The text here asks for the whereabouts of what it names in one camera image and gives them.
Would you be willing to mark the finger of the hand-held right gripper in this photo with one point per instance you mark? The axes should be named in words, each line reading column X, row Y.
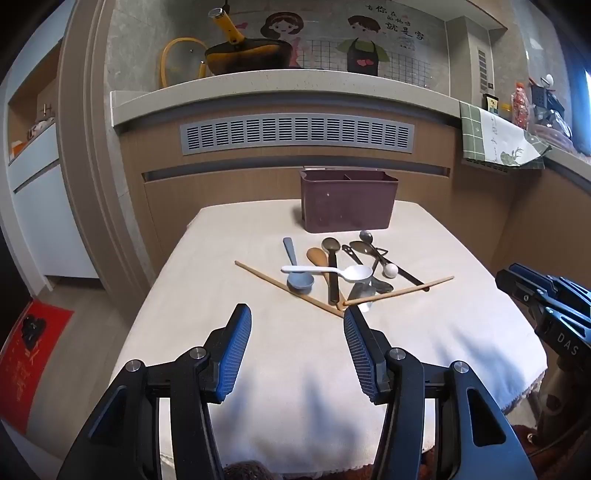
column 531, row 273
column 517, row 285

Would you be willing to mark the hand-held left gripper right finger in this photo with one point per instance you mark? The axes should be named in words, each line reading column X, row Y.
column 358, row 355

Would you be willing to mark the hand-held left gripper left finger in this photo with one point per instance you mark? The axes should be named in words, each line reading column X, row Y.
column 235, row 353

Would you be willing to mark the white plastic spoon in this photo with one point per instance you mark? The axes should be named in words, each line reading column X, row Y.
column 358, row 273

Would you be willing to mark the blue-grey plastic spoon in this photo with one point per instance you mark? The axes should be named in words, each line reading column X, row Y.
column 300, row 282

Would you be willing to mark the maroon plastic utensil holder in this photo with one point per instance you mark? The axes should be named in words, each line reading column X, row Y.
column 346, row 203

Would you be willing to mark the shiny flat metal utensil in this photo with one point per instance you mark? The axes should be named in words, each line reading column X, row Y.
column 364, row 293

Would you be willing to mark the wooden chopstick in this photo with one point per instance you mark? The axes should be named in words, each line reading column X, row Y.
column 406, row 288
column 268, row 279

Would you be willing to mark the white round-head utensil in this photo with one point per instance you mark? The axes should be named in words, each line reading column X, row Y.
column 391, row 271

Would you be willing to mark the cream tablecloth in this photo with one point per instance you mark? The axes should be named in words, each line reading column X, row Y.
column 231, row 258

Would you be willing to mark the black slotted spoon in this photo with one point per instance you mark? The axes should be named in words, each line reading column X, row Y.
column 347, row 251

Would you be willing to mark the short wooden spoon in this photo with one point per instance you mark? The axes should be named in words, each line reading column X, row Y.
column 316, row 256

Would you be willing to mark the large silver metal spoon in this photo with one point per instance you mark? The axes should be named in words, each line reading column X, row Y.
column 362, row 247

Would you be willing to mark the small silver metal spoon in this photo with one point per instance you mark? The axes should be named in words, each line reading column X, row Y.
column 365, row 236

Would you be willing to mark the green checked towel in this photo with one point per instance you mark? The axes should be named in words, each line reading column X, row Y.
column 489, row 138

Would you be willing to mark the condiment bottles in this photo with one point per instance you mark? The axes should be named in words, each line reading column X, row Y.
column 519, row 106

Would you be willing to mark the wooden counter cabinet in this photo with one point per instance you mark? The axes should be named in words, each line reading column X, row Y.
column 231, row 184

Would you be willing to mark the black dish rack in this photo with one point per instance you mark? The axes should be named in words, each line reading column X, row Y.
column 549, row 104

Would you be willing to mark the dark jar yellow label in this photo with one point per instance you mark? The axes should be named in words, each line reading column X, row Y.
column 490, row 103

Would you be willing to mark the red floor mat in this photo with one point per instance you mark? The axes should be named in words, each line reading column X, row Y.
column 27, row 360

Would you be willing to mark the grey vent grille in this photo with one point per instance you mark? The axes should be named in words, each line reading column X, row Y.
column 295, row 134

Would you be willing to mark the white shelf cabinet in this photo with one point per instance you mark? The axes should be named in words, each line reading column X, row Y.
column 41, row 207

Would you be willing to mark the glass lid yellow rim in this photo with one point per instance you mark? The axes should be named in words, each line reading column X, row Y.
column 184, row 64

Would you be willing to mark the white vented wall casing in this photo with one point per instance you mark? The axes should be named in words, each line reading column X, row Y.
column 475, row 55

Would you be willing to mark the cartoon wall sticker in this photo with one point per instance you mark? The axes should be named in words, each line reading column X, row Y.
column 364, row 50

